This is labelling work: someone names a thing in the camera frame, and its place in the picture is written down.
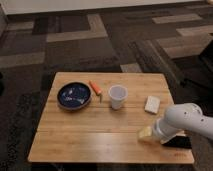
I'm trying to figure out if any white plastic cup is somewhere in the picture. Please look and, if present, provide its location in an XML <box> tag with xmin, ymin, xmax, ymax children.
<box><xmin>108</xmin><ymin>85</ymin><xmax>128</xmax><ymax>110</ymax></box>

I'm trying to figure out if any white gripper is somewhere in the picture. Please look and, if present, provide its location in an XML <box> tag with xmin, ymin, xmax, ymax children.
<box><xmin>138</xmin><ymin>119</ymin><xmax>170</xmax><ymax>144</ymax></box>

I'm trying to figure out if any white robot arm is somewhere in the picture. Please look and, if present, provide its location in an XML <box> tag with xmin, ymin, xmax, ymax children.
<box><xmin>138</xmin><ymin>103</ymin><xmax>213</xmax><ymax>144</ymax></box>

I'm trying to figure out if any black eraser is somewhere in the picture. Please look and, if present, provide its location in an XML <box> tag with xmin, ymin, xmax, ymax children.
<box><xmin>162</xmin><ymin>135</ymin><xmax>192</xmax><ymax>149</ymax></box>

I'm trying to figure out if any dark blue bowl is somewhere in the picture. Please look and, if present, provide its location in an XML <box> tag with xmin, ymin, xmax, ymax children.
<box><xmin>57</xmin><ymin>82</ymin><xmax>91</xmax><ymax>111</ymax></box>

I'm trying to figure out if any white sponge block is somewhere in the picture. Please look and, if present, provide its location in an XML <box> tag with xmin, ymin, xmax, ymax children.
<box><xmin>145</xmin><ymin>96</ymin><xmax>160</xmax><ymax>114</ymax></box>

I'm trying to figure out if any orange carrot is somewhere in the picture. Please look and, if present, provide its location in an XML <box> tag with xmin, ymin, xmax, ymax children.
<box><xmin>89</xmin><ymin>81</ymin><xmax>102</xmax><ymax>103</ymax></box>

